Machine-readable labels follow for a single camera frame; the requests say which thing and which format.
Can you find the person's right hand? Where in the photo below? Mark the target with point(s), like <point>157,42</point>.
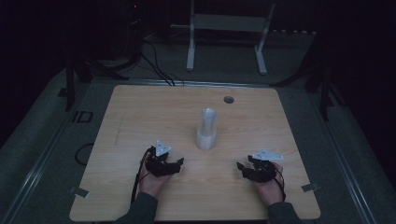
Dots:
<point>272,191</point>

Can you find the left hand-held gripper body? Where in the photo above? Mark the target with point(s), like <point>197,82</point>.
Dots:
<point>160,166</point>

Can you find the black tripod stand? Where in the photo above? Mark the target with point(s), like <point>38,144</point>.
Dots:
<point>323,84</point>
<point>77,73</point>

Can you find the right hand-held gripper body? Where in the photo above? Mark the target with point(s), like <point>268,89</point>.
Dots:
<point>264,172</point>

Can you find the white metal stand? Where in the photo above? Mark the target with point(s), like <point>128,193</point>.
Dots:
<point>229,23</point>

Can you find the person's left hand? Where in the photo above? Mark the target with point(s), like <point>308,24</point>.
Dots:
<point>151,185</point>

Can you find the stack of clear plastic cups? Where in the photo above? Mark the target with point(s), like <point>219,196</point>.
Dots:
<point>207,133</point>

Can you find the grey tape piece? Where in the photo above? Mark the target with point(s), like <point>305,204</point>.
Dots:
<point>309,187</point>
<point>79,192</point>

